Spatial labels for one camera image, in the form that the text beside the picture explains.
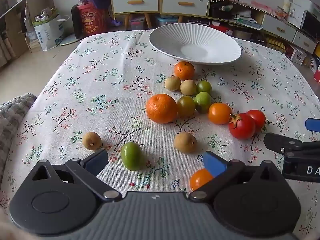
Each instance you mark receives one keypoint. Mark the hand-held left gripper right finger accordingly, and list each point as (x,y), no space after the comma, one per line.
(215,166)

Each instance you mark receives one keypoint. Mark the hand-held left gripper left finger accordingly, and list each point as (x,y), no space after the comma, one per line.
(97,161)

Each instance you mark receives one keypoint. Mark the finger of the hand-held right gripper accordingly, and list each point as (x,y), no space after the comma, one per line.
(313,125)
(277,142)

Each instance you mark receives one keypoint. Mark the orange tomato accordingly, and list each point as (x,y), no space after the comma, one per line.
(200,180)
(220,113)

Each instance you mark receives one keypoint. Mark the brown kiwi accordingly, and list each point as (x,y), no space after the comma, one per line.
(188,87)
(185,142)
(92,141)
(172,83)

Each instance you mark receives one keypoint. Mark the red tomato with stem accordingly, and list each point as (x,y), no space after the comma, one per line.
(242,127)

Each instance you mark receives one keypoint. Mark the large mandarin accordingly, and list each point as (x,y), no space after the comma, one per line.
(162,108)

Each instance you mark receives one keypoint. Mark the white ribbed plate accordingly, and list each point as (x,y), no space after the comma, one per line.
(190,37)

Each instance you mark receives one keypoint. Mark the oblong green fruit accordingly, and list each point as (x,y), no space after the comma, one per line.
(131,156)

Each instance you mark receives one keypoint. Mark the white patterned box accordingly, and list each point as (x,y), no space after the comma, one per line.
(297,55)

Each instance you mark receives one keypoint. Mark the floral tablecloth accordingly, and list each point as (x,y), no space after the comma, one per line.
(100,80)

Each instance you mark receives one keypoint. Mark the egg tray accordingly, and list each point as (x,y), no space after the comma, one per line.
(275,43)

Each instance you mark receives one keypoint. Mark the grey patterned cushion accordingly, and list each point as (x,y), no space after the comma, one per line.
(12,120)

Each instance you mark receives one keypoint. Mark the small mandarin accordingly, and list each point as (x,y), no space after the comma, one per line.
(184,70)

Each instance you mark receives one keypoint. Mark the low white drawer cabinet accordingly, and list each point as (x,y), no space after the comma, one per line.
(280,30)

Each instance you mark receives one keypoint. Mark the white round base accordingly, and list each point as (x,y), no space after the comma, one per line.
(68,40)

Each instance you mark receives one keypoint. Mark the white paper bag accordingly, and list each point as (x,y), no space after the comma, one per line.
(50,33)

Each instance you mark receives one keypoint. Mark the black flat board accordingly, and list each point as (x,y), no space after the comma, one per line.
(75,22)

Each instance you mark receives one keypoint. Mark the red gift bag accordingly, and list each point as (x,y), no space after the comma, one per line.
(92,20)

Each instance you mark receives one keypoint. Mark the clear plastic storage box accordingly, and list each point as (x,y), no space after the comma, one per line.
(166,20)
(137,23)

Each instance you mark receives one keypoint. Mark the wooden shelf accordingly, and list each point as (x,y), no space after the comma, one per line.
(15,30)

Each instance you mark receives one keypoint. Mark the wooden cabinet with white drawers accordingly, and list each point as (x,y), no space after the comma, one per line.
(140,2)

